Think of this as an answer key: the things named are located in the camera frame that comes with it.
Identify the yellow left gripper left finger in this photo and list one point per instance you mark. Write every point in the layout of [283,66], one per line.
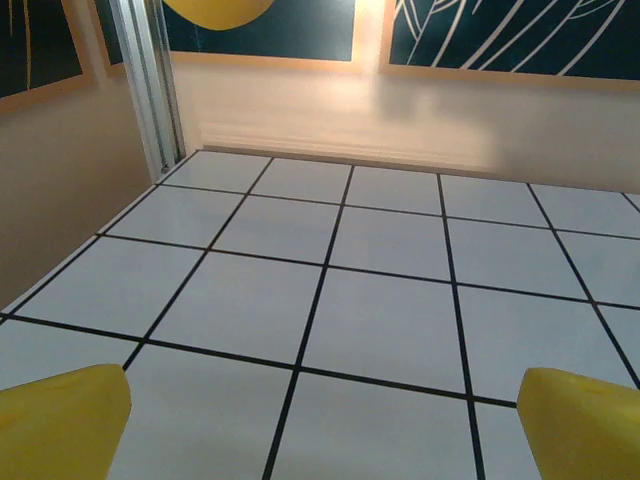
[60,425]

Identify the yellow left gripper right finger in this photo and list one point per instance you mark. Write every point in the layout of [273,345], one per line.
[585,430]

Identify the aluminium frame post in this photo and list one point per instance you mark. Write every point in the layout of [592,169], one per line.
[147,80]

